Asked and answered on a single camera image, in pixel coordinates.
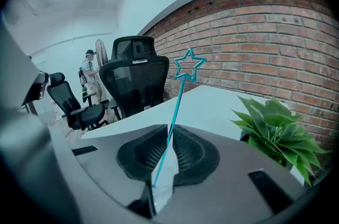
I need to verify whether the black mesh office chair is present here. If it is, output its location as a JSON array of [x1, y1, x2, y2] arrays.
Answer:
[[46, 71, 107, 131]]

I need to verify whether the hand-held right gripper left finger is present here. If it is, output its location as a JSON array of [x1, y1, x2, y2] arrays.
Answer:
[[70, 123, 170, 220]]

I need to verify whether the blue star wand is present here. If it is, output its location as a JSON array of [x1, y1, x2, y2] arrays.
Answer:
[[151, 47, 207, 189]]

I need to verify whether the black floor fan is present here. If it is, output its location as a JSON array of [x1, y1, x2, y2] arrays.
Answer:
[[94, 38, 111, 70]]

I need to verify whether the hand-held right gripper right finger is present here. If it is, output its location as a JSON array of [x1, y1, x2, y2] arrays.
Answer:
[[158, 124, 316, 224]]

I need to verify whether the white table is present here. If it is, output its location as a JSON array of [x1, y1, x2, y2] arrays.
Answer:
[[82, 85, 290, 140]]

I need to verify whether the green potted plant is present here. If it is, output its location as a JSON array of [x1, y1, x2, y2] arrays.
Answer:
[[229, 95, 332, 187]]

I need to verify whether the black office chair with headrest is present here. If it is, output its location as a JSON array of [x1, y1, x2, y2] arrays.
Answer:
[[99, 35, 171, 122]]

